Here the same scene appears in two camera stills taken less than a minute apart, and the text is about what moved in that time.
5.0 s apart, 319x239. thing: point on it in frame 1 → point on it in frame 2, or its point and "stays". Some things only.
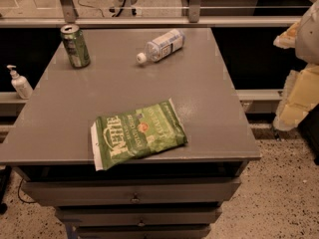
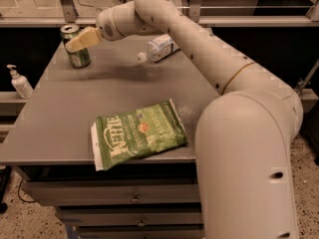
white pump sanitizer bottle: x=22 y=88 stays
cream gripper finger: x=300 y=95 → x=112 y=24
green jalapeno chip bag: x=120 y=137 stays
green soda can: x=77 y=46 stays
